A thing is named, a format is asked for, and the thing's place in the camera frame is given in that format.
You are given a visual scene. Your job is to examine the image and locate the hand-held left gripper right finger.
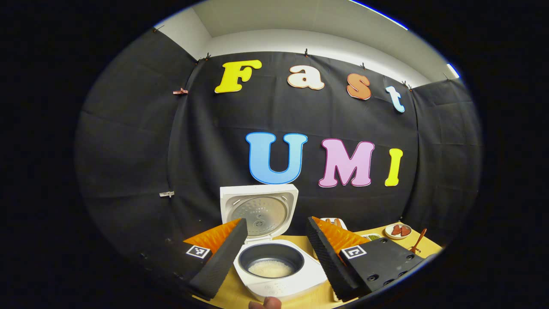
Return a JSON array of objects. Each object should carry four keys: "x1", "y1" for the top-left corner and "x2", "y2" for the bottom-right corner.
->
[{"x1": 306, "y1": 216, "x2": 435, "y2": 301}]

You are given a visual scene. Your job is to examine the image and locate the white toaster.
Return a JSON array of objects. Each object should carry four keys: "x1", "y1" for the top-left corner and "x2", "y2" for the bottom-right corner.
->
[{"x1": 320, "y1": 217, "x2": 348, "y2": 231}]

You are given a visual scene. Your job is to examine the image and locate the brown wooden spoon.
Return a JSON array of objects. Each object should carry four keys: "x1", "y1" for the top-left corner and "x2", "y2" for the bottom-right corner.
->
[{"x1": 410, "y1": 228, "x2": 428, "y2": 254}]

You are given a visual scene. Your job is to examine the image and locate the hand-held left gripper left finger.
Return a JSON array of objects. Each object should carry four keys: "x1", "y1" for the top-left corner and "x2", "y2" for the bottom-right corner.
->
[{"x1": 139, "y1": 218, "x2": 249, "y2": 301}]

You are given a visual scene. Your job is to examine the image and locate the round white plate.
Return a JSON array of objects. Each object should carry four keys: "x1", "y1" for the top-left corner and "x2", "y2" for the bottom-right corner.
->
[{"x1": 385, "y1": 223, "x2": 413, "y2": 240}]

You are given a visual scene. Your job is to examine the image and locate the white rice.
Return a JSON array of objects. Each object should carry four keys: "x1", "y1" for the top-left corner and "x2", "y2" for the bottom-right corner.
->
[{"x1": 248, "y1": 260, "x2": 295, "y2": 279}]

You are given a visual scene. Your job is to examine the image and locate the white rice cooker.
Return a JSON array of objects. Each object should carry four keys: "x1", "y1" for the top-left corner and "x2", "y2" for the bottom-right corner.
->
[{"x1": 220, "y1": 184, "x2": 329, "y2": 303}]

